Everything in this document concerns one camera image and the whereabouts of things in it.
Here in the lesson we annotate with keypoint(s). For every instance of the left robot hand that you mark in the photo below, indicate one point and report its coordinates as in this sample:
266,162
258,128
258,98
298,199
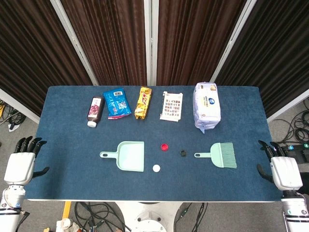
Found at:
19,169

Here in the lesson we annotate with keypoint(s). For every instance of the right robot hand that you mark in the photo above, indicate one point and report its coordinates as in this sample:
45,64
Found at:
286,172

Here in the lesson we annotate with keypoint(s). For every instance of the mint green hand brush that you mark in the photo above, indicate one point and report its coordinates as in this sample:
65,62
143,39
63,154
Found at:
220,155

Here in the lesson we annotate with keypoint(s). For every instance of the mint green dustpan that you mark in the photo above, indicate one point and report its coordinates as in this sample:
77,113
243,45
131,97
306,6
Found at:
131,157

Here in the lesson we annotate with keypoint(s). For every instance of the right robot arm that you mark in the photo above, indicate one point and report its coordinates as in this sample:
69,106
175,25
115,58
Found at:
295,212

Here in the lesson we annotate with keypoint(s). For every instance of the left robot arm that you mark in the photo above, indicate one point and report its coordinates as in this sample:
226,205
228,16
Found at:
10,207

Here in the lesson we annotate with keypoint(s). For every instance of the dark purple bottle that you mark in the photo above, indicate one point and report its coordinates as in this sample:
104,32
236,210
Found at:
95,111

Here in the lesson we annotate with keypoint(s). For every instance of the black bottle cap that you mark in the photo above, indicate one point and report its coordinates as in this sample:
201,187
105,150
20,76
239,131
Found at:
183,153

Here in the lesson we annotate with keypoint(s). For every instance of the red bottle cap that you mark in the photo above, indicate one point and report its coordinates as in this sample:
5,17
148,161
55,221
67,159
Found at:
164,147

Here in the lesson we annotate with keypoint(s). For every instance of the white patterned packet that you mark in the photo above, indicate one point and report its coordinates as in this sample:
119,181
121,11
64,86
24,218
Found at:
171,106

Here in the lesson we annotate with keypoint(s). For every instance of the yellow snack bag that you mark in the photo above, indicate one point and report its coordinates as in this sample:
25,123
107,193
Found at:
143,102

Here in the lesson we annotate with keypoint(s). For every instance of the black power strip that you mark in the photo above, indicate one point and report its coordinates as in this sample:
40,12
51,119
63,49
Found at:
298,152

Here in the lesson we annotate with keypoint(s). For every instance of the blue table cloth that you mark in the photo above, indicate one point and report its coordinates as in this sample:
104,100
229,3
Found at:
72,169

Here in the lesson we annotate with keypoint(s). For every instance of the yellow floor tape strip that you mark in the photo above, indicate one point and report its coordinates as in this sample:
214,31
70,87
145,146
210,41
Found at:
67,210

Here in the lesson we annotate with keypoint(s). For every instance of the white tissue pack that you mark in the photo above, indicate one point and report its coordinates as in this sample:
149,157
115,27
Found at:
207,106

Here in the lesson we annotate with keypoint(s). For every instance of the brown pleated curtain panel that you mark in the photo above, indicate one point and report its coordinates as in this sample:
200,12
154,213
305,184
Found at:
193,41
275,53
111,41
31,55

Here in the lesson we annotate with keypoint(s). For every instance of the blue snack bag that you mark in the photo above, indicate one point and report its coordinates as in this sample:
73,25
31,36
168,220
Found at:
117,104

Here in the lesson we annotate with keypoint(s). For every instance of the white partition frame post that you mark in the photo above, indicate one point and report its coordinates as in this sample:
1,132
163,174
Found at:
234,38
150,41
72,41
19,106
288,106

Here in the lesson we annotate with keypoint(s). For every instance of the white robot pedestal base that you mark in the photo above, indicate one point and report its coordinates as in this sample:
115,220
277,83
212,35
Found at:
149,217

